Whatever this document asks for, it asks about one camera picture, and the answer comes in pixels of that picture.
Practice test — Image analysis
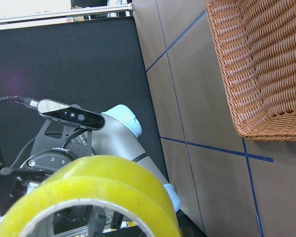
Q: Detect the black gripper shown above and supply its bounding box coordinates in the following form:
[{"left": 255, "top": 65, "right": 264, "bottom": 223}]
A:
[{"left": 0, "top": 123, "right": 124, "bottom": 230}]

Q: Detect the yellow tape roll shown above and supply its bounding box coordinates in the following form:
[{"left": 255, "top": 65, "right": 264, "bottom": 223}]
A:
[{"left": 0, "top": 155, "right": 181, "bottom": 237}]

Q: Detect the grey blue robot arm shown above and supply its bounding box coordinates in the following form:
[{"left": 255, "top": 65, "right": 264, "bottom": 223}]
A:
[{"left": 0, "top": 100, "right": 180, "bottom": 237}]

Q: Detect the brown wicker basket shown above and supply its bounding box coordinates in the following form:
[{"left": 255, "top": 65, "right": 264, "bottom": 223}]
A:
[{"left": 205, "top": 0, "right": 296, "bottom": 141}]

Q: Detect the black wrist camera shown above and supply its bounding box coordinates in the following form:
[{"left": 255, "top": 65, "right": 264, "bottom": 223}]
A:
[{"left": 37, "top": 99, "right": 105, "bottom": 130}]

